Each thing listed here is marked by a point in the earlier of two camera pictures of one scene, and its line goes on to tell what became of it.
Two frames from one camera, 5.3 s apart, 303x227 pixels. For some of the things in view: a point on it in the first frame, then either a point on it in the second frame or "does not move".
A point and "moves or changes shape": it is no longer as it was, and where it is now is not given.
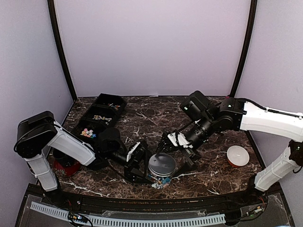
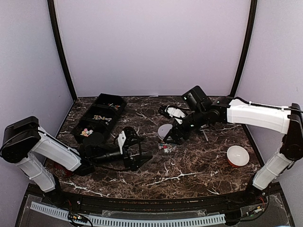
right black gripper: (190, 154) -> (173, 132)
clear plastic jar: (159, 182) moves or changes shape
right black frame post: (249, 43) does not move
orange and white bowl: (237, 156) does not move
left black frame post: (52, 12) does not move
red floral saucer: (66, 171) does not move
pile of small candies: (98, 117) does not move
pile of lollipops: (116, 107) does not move
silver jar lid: (161, 164) -> (164, 129)
